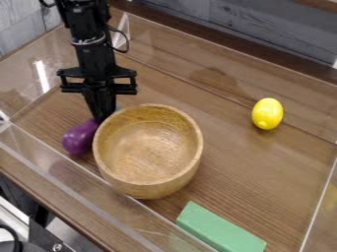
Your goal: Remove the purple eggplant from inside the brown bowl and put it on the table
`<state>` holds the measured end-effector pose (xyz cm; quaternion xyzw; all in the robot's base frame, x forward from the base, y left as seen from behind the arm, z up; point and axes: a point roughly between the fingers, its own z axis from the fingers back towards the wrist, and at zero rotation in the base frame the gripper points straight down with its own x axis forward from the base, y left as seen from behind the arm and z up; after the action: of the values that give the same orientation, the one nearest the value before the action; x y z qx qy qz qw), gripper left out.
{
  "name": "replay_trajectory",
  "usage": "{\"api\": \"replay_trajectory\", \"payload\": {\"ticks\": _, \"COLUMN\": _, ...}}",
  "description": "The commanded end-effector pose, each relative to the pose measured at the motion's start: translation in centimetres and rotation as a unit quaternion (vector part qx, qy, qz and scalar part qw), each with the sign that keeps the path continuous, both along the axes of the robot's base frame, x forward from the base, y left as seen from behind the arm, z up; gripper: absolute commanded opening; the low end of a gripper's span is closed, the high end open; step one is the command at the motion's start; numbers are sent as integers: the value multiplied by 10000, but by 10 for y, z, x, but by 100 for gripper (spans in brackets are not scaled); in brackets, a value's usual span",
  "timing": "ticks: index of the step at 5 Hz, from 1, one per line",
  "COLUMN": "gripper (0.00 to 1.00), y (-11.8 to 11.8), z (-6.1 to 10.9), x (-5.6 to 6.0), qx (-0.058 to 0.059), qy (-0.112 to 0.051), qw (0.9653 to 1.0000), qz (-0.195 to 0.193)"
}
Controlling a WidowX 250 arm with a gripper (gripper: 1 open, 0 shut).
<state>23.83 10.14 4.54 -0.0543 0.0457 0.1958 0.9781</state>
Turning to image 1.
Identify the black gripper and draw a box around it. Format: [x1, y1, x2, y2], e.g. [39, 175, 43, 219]
[57, 40, 137, 122]

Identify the purple toy eggplant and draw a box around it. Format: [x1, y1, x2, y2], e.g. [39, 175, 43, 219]
[62, 119, 101, 155]

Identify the brown wooden bowl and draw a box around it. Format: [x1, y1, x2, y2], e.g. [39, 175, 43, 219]
[93, 103, 205, 199]

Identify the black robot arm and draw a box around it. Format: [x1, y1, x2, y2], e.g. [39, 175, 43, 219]
[39, 0, 137, 122]

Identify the yellow toy lemon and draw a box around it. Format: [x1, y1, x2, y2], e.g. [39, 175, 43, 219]
[252, 97, 285, 130]

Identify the green foam block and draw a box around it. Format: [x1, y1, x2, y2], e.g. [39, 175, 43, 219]
[177, 201, 268, 252]

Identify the black cable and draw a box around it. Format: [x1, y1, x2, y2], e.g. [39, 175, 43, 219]
[106, 25, 132, 54]

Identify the clear acrylic corner bracket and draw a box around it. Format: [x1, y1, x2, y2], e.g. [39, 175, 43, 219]
[113, 13, 130, 53]

